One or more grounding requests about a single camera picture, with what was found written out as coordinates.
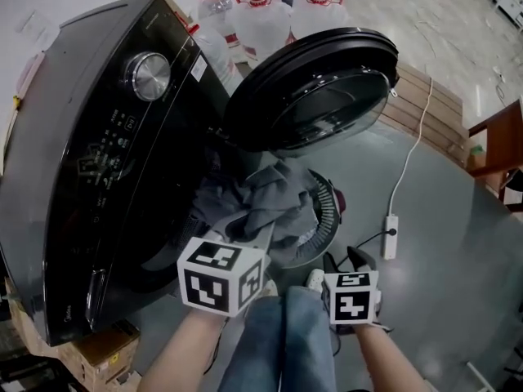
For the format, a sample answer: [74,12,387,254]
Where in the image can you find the red-brown wooden table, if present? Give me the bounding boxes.
[467,97,523,206]

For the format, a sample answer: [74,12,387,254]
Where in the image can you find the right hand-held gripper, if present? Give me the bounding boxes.
[321,246,384,335]

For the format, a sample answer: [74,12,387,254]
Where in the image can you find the round black machine door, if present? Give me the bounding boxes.
[223,26,400,159]

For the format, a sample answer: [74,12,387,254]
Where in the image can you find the person's white shoe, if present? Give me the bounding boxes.
[305,268,328,293]
[256,278,279,301]

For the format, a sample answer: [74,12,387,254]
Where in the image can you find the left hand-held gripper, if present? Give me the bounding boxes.
[175,209,276,320]

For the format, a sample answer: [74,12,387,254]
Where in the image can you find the person's blue jeans legs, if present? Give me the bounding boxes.
[217,285,339,392]

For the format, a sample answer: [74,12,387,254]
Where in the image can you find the person's right white shoe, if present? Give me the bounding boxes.
[305,268,328,293]

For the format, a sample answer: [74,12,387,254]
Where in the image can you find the black washing machine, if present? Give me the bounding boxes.
[0,0,248,347]

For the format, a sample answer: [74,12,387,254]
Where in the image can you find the black plug cable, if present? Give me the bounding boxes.
[354,227,396,249]

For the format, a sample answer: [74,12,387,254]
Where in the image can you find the person's left forearm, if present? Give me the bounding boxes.
[136,308,230,392]

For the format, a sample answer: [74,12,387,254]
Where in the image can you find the white power cable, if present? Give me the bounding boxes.
[387,78,435,219]

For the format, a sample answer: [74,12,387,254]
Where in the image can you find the person's left white shoe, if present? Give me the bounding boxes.
[256,278,279,301]

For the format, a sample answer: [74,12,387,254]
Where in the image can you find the green slotted laundry basket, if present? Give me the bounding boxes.
[281,168,349,270]

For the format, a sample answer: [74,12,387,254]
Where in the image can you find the dark grey garment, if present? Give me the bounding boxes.
[189,158,323,268]

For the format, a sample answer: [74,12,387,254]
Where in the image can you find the white power strip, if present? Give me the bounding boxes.
[382,214,400,261]

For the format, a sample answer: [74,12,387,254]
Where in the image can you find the person's right forearm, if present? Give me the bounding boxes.
[350,323,431,392]

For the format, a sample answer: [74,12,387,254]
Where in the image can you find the wooden slat pallet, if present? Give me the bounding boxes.
[379,61,470,167]

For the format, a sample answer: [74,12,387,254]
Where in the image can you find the white cabinet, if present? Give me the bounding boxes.
[457,0,523,28]

